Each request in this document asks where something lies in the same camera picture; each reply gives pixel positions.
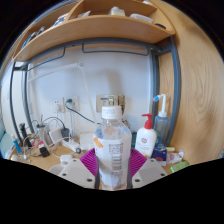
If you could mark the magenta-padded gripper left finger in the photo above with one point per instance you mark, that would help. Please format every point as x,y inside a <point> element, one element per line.
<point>78,171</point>

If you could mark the white power strip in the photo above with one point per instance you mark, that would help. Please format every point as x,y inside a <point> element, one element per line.
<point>71,146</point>

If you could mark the white tissue pack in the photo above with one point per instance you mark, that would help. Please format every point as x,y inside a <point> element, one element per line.
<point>86,140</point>

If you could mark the wooden shelf unit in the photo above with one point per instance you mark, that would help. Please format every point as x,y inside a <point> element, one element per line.
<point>93,28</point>

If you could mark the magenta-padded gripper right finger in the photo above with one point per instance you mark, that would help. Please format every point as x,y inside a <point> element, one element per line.
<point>149,171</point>

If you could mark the white red-pump lotion bottle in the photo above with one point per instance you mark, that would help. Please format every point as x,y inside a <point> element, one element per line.
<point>146,143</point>

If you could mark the clear plastic water bottle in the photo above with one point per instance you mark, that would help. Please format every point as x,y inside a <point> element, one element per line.
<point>111,150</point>

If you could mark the small dark blue box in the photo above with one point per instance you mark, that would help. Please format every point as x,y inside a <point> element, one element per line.
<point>159,155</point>

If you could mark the grey metal desk frame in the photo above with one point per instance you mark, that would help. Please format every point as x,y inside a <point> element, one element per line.
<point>176,93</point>

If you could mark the white wall socket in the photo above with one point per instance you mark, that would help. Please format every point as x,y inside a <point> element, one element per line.
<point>59,105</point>

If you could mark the wooden robot figurine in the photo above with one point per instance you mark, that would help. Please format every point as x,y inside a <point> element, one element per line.
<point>120,101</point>

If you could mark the small white box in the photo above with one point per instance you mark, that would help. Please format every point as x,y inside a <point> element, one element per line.
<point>101,101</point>

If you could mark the white desk lamp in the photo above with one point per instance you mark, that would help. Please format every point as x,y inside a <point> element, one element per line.
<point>81,65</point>

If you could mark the small green block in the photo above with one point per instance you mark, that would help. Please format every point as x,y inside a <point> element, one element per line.
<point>179,166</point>

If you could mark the small white oval device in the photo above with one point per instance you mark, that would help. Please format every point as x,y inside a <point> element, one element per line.
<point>66,158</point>

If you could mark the clear bent-nozzle squeeze bottle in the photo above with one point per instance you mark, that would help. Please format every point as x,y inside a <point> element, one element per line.
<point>161,126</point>

